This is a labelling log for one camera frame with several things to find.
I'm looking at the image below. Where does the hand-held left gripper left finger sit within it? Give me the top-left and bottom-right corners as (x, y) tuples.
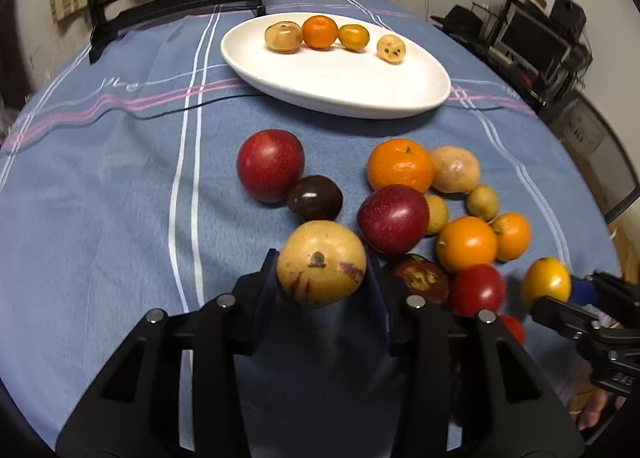
(55, 248), (281, 458)

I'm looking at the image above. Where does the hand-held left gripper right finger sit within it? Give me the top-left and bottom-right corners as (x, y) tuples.
(366, 262), (584, 458)

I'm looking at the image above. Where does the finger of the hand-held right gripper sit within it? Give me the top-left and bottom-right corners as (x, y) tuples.
(530, 294), (608, 341)
(569, 269), (640, 311)

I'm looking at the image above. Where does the yellow citrus fruit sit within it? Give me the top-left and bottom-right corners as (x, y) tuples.
(521, 257), (572, 307)

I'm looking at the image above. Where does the small red tomato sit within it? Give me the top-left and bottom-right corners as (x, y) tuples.
(500, 315), (526, 345)

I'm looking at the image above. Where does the dark brown mangosteen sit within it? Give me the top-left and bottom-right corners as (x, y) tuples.
(389, 254), (451, 307)

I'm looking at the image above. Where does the yellow passion fruit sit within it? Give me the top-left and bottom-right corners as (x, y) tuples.
(276, 220), (367, 308)

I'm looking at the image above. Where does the small orange mandarin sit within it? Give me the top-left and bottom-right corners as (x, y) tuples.
(491, 212), (532, 263)

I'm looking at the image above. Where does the red round fruit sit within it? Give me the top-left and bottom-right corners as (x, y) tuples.
(357, 184), (430, 257)
(236, 129), (306, 204)

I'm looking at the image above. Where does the dark purple round fruit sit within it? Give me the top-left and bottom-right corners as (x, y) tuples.
(286, 175), (344, 222)

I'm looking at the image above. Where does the longan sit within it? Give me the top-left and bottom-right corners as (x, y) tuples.
(466, 184), (500, 222)
(425, 194), (449, 236)

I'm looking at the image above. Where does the tan round fruit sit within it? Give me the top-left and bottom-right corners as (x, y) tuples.
(430, 146), (481, 194)
(264, 22), (304, 55)

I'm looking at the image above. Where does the white oval plate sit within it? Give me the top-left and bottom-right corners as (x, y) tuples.
(221, 13), (452, 120)

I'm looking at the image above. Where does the person's right hand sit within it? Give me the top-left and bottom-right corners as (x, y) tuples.
(574, 387), (615, 432)

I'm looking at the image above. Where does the large orange mandarin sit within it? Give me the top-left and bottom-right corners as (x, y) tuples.
(367, 138), (435, 194)

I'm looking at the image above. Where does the blue striped tablecloth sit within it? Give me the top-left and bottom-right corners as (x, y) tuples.
(0, 0), (623, 454)

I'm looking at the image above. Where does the black computer desk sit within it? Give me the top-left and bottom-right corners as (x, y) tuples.
(480, 0), (593, 114)

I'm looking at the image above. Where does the small tan spotted fruit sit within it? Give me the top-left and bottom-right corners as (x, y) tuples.
(376, 34), (407, 65)

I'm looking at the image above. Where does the computer monitor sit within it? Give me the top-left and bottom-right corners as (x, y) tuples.
(492, 0), (573, 71)

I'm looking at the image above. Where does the orange-green mandarin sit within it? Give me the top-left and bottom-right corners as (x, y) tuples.
(338, 24), (371, 52)

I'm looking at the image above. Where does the black speaker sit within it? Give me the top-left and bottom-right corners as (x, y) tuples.
(550, 0), (587, 39)

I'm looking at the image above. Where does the black bag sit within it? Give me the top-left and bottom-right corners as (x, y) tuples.
(430, 4), (493, 46)

